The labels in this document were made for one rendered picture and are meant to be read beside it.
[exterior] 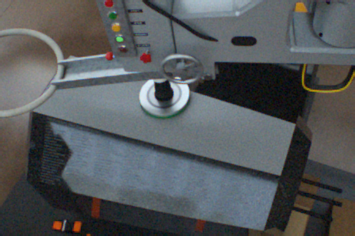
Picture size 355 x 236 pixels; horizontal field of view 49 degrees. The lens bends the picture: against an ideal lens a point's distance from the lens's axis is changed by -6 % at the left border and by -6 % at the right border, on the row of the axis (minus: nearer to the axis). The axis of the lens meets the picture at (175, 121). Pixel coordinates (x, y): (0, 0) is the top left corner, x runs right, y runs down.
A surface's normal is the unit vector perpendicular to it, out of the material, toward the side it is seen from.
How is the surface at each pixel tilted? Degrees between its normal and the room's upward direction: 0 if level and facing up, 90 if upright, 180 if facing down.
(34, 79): 0
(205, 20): 90
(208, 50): 90
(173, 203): 45
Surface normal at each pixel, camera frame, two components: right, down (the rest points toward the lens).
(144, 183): -0.31, 0.18
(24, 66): -0.11, -0.55
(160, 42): -0.09, 0.84
